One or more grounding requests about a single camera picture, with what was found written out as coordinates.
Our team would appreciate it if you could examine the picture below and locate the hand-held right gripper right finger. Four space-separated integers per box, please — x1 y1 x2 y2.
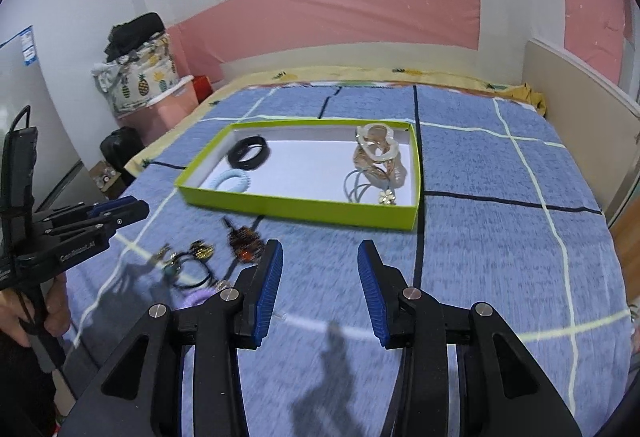
356 239 584 437

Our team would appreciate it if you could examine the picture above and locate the cream hair claw clip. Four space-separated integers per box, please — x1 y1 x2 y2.
355 122 401 164

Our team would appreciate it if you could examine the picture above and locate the gold hair accessories pile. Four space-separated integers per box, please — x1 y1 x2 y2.
352 144 407 189

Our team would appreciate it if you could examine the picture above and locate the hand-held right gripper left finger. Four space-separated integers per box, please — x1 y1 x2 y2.
60 239 284 437

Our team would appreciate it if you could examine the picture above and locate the black backpack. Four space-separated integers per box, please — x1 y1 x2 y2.
99 126 146 184

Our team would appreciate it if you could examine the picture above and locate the pink storage box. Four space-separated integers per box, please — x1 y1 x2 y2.
117 74 201 149

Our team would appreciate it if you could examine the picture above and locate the light blue spiral hair tie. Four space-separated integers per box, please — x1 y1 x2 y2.
208 169 254 194

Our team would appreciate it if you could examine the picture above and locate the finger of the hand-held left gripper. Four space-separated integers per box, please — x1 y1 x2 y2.
86 198 150 224
34 204 122 240

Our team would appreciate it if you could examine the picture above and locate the black bag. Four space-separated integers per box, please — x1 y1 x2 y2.
103 12 166 64

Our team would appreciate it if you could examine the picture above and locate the red box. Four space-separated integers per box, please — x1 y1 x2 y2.
192 75 216 104

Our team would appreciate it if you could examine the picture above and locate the black gold charm hair tie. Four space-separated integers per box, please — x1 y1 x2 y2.
171 239 217 289

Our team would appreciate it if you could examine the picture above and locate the pineapple print storage basket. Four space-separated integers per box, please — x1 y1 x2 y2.
91 31 181 116

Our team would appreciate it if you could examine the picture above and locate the beige bed headboard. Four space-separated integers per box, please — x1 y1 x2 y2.
523 38 640 229

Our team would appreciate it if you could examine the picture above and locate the person's left hand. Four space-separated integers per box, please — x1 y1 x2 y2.
0 276 72 348

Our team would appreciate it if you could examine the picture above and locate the brown amber hair clip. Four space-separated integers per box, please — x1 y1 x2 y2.
222 216 266 264

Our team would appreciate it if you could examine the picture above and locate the blue label sticker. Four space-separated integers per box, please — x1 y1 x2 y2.
15 26 39 67

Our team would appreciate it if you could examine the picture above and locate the small gold hair pin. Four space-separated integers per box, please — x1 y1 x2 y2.
152 244 175 269

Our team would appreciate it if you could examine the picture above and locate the green cardboard box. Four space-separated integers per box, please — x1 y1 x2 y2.
174 120 425 232

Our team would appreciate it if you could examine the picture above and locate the blue checked blanket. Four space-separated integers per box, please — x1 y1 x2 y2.
65 84 632 437

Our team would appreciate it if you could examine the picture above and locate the grey flower charm hair tie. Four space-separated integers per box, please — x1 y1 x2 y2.
343 168 399 207

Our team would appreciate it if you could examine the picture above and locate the purple hair tie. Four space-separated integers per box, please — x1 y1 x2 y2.
182 289 222 309

